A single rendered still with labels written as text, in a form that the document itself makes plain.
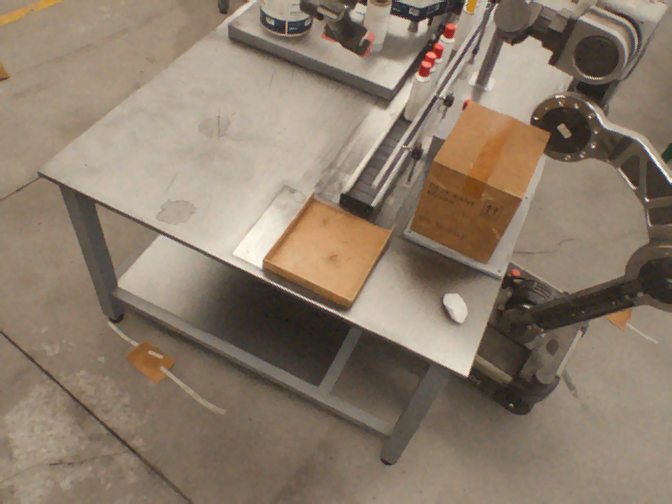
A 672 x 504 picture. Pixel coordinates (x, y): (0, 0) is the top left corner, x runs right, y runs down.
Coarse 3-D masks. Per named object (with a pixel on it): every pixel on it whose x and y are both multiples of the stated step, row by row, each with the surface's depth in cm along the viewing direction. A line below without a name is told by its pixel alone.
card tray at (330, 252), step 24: (312, 192) 168; (312, 216) 167; (336, 216) 169; (288, 240) 161; (312, 240) 162; (336, 240) 163; (360, 240) 164; (384, 240) 165; (264, 264) 153; (288, 264) 156; (312, 264) 157; (336, 264) 158; (360, 264) 159; (312, 288) 151; (336, 288) 153; (360, 288) 152
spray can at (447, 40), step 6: (450, 24) 194; (450, 30) 193; (444, 36) 196; (450, 36) 195; (438, 42) 198; (444, 42) 196; (450, 42) 196; (444, 48) 198; (450, 48) 198; (444, 54) 199; (444, 60) 201; (444, 66) 203; (444, 72) 206; (438, 78) 207
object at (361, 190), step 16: (464, 48) 225; (448, 64) 217; (448, 80) 210; (400, 128) 190; (416, 128) 191; (384, 144) 184; (384, 160) 179; (368, 176) 174; (384, 176) 175; (352, 192) 169; (368, 192) 170
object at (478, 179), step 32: (480, 128) 156; (512, 128) 158; (448, 160) 147; (480, 160) 148; (512, 160) 150; (448, 192) 151; (480, 192) 146; (512, 192) 142; (416, 224) 164; (448, 224) 158; (480, 224) 153; (480, 256) 161
